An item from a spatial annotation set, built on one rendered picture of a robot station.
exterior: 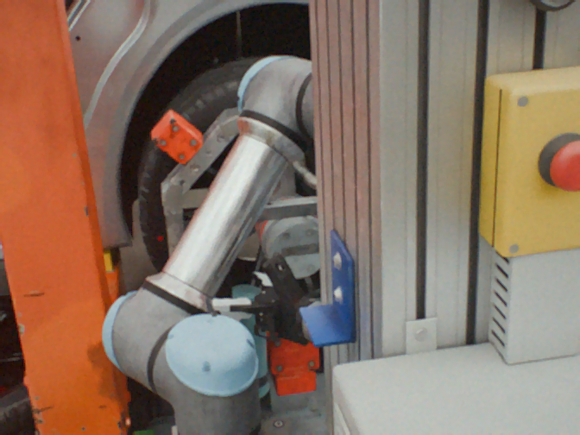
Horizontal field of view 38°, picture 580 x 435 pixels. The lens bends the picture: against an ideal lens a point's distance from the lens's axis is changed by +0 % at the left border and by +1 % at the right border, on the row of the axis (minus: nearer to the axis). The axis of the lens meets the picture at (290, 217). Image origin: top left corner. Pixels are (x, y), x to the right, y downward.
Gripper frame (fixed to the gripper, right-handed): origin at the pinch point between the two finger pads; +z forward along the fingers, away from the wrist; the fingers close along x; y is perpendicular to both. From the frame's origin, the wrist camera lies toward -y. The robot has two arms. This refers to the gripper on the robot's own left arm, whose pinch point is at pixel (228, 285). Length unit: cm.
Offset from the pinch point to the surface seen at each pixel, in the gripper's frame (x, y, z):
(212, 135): 16.0, -25.0, 14.6
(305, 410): 39, 59, 11
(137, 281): 104, 83, 141
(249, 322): 9.4, 14.3, 3.1
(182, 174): 10.9, -17.0, 19.7
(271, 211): 9.0, -14.1, -5.3
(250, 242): 159, 83, 122
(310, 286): 38.8, 20.1, 6.7
